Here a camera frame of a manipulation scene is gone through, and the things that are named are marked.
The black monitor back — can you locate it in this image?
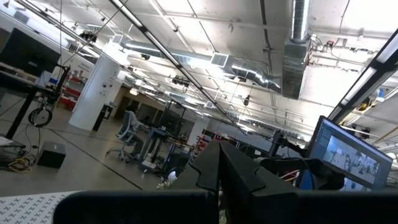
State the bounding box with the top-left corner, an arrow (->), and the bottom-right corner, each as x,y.
0,27 -> 62,78

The black standing desk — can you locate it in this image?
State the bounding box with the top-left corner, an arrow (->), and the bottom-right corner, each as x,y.
0,70 -> 63,141

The black frame light bar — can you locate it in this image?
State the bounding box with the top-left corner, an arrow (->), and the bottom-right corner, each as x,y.
328,29 -> 398,124
108,0 -> 249,136

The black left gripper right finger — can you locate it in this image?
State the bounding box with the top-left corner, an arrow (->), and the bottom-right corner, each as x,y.
219,140 -> 299,195

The computer monitor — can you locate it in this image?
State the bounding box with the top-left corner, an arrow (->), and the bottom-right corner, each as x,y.
307,115 -> 394,191

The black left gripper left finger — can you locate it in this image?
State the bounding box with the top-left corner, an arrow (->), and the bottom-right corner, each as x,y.
169,140 -> 220,192

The small black box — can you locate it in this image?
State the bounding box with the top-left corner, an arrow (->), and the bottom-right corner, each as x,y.
36,141 -> 67,169

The black coiled cable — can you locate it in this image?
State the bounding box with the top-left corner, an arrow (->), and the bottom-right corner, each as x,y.
27,107 -> 53,128

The red storage shelf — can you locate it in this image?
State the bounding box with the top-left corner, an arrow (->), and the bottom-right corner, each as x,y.
58,74 -> 82,111

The white cross-patterned board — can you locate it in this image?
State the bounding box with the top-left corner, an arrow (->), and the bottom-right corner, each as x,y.
0,190 -> 80,224

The grey office chair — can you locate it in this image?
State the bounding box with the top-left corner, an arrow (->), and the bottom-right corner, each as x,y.
105,111 -> 137,162

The white round pillar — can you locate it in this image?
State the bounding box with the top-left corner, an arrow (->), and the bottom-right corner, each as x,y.
68,55 -> 124,131

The yellow cable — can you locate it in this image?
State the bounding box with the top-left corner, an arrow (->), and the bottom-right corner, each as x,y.
7,156 -> 32,174

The blue-grey rolling desk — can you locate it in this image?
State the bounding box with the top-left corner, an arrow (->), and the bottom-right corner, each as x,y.
138,126 -> 170,171

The silver ventilation duct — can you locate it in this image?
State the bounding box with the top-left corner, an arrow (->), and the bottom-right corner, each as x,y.
119,39 -> 282,94
281,0 -> 312,100

